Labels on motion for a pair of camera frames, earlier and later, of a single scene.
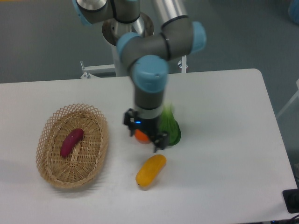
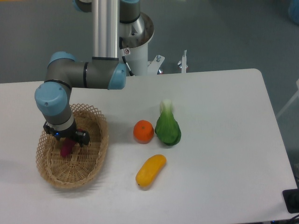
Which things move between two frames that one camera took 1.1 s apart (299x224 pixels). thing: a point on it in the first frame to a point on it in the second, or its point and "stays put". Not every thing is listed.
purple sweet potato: (70, 142) stays put
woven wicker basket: (85, 158) stays put
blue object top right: (293, 10) stays put
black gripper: (151, 126) to (66, 133)
